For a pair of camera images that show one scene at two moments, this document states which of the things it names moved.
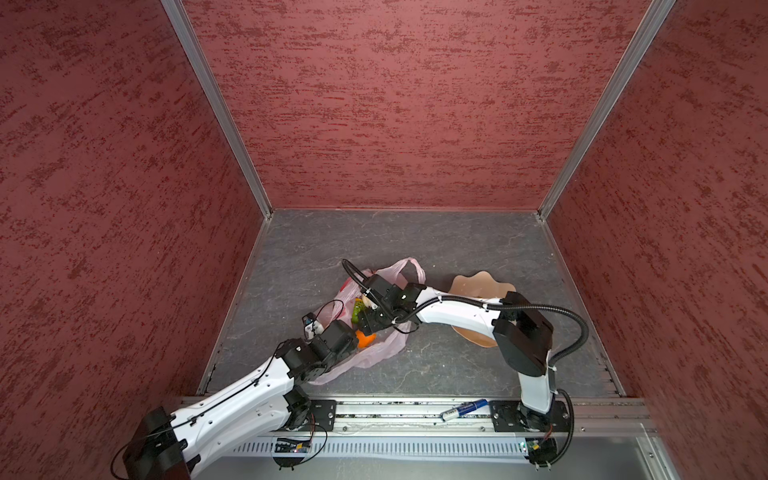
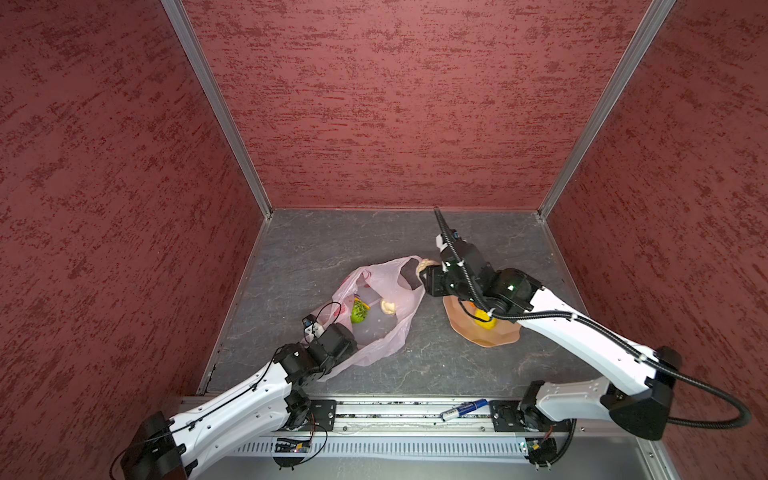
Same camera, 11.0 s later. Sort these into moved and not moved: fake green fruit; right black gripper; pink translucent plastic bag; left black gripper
Moved: right black gripper
Not moved: pink translucent plastic bag; left black gripper; fake green fruit
